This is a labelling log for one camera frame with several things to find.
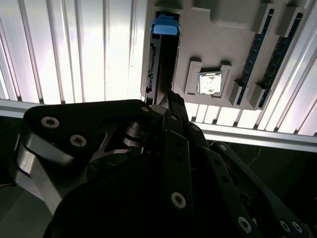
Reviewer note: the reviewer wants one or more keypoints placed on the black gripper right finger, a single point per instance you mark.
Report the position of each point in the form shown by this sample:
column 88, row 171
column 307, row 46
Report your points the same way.
column 235, row 183

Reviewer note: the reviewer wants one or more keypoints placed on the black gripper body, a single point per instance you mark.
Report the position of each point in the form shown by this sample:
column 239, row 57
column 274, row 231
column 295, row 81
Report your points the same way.
column 123, row 198

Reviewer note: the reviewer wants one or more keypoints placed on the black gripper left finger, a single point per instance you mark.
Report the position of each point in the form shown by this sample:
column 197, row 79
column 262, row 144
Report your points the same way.
column 74, row 116

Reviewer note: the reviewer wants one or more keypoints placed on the hard disk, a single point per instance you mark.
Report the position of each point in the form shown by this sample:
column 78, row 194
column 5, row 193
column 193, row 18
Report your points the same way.
column 164, row 27

